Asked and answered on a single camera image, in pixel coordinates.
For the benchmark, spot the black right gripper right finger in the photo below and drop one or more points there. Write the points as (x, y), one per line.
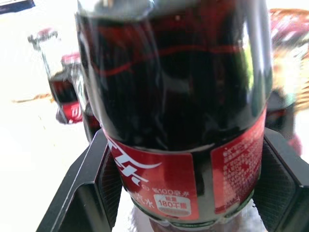
(282, 183)

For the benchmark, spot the cola bottle with red label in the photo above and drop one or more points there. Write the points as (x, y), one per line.
(173, 96)
(68, 106)

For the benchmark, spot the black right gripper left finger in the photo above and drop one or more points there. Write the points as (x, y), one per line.
(82, 183)

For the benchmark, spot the dark blue crate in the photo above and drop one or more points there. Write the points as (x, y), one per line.
(14, 5)

